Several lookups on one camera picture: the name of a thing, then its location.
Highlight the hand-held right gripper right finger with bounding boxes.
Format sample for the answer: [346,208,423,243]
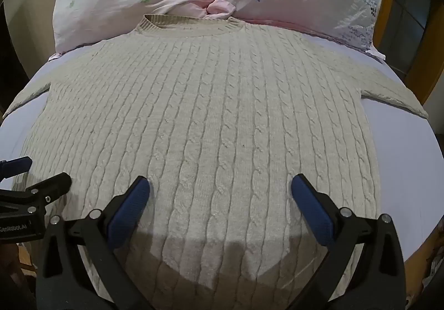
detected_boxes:
[288,173,406,310]

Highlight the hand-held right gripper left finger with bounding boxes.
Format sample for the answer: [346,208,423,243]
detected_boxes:
[36,175,153,310]

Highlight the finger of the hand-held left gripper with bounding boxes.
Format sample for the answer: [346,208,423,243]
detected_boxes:
[0,156,33,181]
[0,172,72,218]

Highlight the lavender bed sheet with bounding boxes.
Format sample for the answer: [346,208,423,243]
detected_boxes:
[0,32,444,264]

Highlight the cream cable-knit sweater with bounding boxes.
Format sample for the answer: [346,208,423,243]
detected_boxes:
[2,14,429,310]

